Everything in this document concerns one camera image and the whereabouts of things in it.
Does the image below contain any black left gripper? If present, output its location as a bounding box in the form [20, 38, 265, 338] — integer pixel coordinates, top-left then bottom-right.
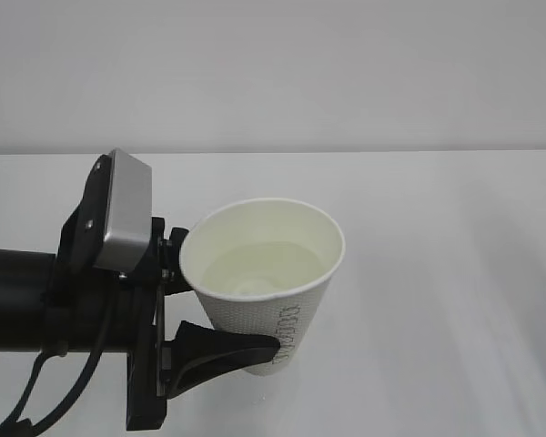
[120, 217, 280, 406]

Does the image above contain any white paper cup green logo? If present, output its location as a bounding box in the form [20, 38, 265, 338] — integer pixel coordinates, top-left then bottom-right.
[178, 198, 346, 376]

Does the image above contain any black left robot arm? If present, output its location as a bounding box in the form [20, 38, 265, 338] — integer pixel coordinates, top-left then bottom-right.
[0, 218, 279, 429]

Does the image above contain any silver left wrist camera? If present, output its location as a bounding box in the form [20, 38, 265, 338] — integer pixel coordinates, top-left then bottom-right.
[56, 147, 154, 278]

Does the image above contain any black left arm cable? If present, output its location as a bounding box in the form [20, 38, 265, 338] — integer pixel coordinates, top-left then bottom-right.
[0, 290, 119, 437]

